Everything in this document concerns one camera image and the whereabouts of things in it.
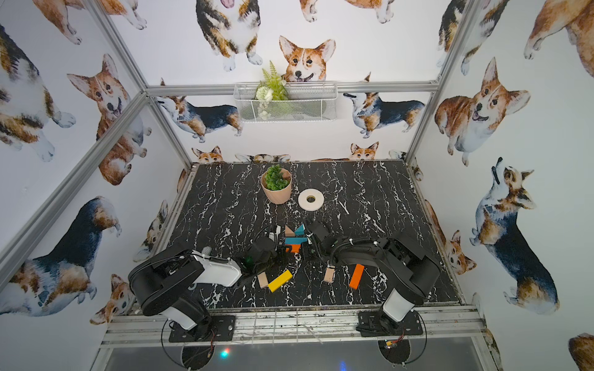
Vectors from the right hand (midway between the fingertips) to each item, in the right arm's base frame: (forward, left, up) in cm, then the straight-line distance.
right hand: (299, 250), depth 89 cm
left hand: (+2, +2, 0) cm, 3 cm away
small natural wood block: (-11, +13, +1) cm, 17 cm away
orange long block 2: (-9, -21, -2) cm, 23 cm away
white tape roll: (+26, -4, -2) cm, 26 cm away
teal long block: (+5, +2, -1) cm, 6 cm away
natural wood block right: (-8, -11, -2) cm, 14 cm away
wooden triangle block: (+7, +5, 0) cm, 9 cm away
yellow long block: (-11, +7, -1) cm, 13 cm away
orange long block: (+2, +2, -1) cm, 3 cm away
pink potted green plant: (+24, +10, +12) cm, 28 cm away
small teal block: (+10, 0, -2) cm, 10 cm away
